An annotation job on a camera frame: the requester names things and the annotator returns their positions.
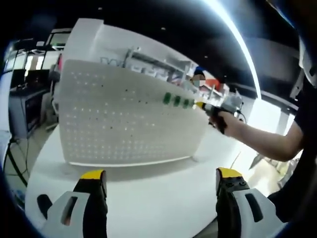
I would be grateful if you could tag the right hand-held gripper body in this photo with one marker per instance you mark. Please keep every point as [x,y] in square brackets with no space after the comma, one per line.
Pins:
[234,105]

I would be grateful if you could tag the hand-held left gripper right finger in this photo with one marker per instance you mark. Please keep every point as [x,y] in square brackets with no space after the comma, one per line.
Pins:
[229,205]

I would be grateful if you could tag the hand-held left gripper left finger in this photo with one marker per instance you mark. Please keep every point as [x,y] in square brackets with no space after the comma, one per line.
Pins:
[91,205]

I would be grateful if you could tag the white perforated mounting plate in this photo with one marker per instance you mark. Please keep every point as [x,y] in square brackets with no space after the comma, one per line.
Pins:
[128,124]

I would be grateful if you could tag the person's right hand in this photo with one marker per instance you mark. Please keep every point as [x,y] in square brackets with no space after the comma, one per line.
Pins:
[219,121]

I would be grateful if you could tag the ceiling light strip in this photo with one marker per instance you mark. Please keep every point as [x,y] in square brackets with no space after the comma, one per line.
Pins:
[247,49]

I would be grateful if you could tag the person's body in black clothing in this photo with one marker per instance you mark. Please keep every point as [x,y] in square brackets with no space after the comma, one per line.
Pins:
[292,193]

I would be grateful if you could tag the shelf rack with white bins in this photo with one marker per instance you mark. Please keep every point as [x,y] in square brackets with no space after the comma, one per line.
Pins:
[158,64]

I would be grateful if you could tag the grey workstation desk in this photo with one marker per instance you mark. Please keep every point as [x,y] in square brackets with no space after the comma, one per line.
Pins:
[32,106]

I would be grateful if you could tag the white partition panel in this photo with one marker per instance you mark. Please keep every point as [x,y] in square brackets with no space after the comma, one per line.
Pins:
[99,42]

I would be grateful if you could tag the white device with bracket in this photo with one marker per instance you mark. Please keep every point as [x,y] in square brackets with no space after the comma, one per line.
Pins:
[308,64]

